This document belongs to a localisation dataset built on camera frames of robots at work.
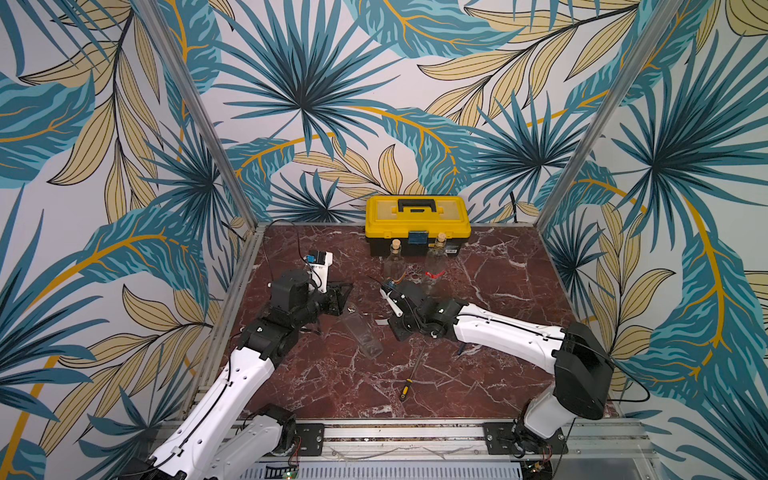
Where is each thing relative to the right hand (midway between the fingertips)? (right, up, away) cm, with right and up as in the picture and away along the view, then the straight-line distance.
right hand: (394, 318), depth 83 cm
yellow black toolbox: (+8, +29, +14) cm, 33 cm away
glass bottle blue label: (-8, -2, -7) cm, 11 cm away
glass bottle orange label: (0, +15, +1) cm, 15 cm away
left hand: (-12, +9, -10) cm, 18 cm away
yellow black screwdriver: (+4, -17, -1) cm, 18 cm away
